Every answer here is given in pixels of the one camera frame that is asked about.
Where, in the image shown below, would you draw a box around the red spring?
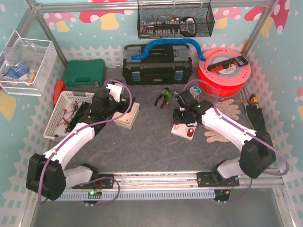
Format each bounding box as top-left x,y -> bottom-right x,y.
187,129 -> 195,138

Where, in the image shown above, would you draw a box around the orange black pliers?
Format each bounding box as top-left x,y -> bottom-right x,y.
154,91 -> 168,109

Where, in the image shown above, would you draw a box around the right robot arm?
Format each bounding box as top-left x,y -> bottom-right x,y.
171,90 -> 276,187

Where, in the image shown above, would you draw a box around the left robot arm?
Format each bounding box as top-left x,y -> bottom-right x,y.
26,79 -> 135,204

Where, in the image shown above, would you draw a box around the white spring tray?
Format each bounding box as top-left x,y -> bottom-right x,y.
114,102 -> 140,129

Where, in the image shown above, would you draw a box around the black circuit board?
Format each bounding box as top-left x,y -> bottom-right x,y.
65,102 -> 91,133

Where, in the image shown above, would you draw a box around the white peg board fixture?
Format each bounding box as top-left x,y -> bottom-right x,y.
171,123 -> 197,140

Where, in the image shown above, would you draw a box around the white perforated basket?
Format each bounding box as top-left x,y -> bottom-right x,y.
44,91 -> 94,141

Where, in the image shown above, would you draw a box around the green plastic case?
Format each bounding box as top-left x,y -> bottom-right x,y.
63,59 -> 106,87

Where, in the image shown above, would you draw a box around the red filament spool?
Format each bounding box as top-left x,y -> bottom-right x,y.
196,47 -> 251,98

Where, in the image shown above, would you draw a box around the black toolbox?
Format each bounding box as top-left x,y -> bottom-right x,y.
122,44 -> 193,86

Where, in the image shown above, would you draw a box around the yellow black screwdriver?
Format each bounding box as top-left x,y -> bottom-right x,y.
243,94 -> 258,106

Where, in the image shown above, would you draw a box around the black rubber glove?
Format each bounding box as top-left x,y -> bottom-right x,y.
246,104 -> 266,135

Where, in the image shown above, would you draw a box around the clear acrylic box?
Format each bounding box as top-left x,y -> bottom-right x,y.
0,31 -> 57,96

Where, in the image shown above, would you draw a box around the blue white glove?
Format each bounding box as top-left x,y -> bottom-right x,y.
4,62 -> 30,82

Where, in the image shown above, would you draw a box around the solder wire spool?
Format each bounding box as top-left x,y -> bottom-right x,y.
189,86 -> 201,98

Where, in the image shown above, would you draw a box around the orange handled tool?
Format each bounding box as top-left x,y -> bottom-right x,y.
53,80 -> 66,105

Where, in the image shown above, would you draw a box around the blue corrugated hose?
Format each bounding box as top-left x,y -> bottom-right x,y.
131,38 -> 207,62

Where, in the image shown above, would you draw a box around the white slotted cable duct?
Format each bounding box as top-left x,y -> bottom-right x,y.
57,189 -> 215,201

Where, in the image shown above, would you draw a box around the black wire mesh basket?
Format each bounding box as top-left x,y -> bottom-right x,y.
137,2 -> 215,39

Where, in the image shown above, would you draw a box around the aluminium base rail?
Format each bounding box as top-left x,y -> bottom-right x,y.
63,167 -> 285,191

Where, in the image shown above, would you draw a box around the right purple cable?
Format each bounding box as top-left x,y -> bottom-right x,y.
183,79 -> 290,204

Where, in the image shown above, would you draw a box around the purple cable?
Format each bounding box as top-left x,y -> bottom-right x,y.
183,79 -> 290,204
37,79 -> 133,206

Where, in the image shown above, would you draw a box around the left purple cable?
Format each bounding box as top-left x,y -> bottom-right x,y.
37,79 -> 133,206

